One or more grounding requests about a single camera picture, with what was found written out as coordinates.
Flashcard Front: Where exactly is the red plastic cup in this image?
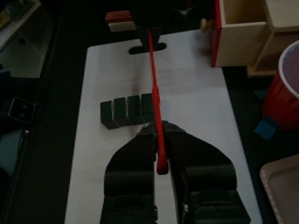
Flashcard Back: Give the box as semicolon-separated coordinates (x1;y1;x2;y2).
261;38;299;132

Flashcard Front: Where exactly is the white cabinet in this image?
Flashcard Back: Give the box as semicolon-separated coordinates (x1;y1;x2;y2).
0;0;54;79

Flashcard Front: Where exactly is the black device box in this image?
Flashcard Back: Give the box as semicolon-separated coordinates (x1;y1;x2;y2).
7;96;38;125

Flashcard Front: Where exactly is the dark sushi roll piece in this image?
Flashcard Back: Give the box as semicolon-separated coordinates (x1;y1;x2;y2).
141;93;157;123
112;97;133;127
127;94;146;125
99;100;120;130

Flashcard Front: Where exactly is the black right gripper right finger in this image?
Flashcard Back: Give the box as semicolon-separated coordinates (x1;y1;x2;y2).
162;119;253;224

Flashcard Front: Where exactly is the white cutting board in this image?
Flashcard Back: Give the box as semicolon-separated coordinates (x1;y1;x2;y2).
63;29;265;224

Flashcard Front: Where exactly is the small blue tape piece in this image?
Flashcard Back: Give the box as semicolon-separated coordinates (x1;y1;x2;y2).
253;87;269;101

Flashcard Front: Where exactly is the light wooden box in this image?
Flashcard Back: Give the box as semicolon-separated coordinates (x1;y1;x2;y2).
247;0;299;77

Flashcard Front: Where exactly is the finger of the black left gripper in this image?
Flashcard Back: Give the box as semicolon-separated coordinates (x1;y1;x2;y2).
150;26;165;49
135;27;150;49

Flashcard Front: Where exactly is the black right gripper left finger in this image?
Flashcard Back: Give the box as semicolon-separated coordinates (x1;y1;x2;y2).
99;122;159;224

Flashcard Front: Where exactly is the salmon nigiri toy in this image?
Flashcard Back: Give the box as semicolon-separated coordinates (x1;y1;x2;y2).
104;10;138;33

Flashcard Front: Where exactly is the large blue tape piece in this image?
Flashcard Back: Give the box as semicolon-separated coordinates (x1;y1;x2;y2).
254;115;281;141

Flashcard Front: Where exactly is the pink square plate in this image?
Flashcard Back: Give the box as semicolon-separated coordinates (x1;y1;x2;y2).
259;154;299;224

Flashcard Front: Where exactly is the wooden drawer with red front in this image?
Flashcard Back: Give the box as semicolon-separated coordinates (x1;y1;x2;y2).
199;0;271;68

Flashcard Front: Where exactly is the red toy knife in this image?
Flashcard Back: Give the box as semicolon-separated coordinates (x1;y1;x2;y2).
146;27;171;176

